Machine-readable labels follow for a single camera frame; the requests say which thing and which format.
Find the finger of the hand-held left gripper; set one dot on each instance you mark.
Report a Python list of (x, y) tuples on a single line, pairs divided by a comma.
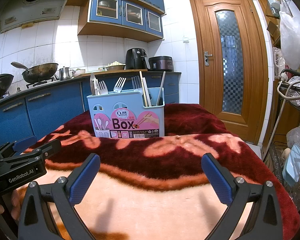
[(26, 143), (50, 146)]

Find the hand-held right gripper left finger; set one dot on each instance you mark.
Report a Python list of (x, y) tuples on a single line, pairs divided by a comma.
[(85, 180)]

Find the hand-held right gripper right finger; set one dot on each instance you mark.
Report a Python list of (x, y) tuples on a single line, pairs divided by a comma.
[(216, 180)]

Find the steel table knife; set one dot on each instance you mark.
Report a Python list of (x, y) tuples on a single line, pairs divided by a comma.
[(93, 85)]

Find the white plastic fork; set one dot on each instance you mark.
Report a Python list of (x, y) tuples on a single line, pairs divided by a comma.
[(102, 88)]

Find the light blue utensil holder box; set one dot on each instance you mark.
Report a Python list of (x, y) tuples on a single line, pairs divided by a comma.
[(125, 100)]

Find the white chopstick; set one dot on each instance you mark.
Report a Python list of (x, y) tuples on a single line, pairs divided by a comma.
[(160, 87), (147, 92)]

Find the wooden chopstick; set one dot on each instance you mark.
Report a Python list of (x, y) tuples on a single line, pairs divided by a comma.
[(144, 87)]

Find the person's left hand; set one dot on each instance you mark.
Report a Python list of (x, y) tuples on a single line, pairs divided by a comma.
[(15, 202)]

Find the blue base cabinets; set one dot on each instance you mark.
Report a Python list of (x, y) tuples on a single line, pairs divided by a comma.
[(47, 115)]

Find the red patterned blanket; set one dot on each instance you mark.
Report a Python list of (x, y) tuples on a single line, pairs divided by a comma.
[(165, 205)]

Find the gas stove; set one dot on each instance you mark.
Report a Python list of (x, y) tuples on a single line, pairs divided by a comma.
[(40, 83)]

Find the black wok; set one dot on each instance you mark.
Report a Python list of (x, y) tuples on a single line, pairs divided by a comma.
[(0, 85), (41, 72)]

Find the steel kettle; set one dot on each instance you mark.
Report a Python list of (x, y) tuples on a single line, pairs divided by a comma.
[(64, 73)]

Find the light blue plastic box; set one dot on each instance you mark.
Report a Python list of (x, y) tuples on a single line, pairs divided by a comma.
[(293, 166)]

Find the white bowl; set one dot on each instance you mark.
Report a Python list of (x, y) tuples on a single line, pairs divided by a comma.
[(78, 73)]

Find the metal ladle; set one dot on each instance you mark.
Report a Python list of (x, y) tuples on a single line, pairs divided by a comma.
[(20, 65)]

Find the wooden door with glass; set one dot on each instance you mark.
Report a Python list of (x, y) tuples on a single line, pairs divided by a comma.
[(205, 100)]

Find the clear plastic bag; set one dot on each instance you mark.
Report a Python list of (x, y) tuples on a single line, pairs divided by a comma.
[(298, 137)]

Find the steel basin with food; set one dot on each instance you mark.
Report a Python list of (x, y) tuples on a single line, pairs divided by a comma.
[(115, 67)]

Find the black air fryer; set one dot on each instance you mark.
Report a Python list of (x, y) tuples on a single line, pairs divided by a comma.
[(136, 58)]

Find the dark rice cooker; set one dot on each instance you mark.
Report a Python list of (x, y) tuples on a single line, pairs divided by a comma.
[(161, 64)]

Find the grey range hood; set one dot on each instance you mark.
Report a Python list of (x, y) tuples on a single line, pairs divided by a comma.
[(35, 7)]

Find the white plastic bag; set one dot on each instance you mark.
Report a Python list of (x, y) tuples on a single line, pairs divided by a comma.
[(291, 42)]

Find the cardboard box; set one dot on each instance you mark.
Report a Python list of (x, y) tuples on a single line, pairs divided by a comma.
[(272, 32)]

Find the wooden shelf unit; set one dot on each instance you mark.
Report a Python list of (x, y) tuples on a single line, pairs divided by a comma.
[(261, 17)]

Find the white light switch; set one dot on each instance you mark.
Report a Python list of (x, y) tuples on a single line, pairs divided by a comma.
[(186, 39)]

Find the blue wall cabinet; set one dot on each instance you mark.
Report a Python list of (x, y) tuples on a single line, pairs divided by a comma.
[(125, 10)]

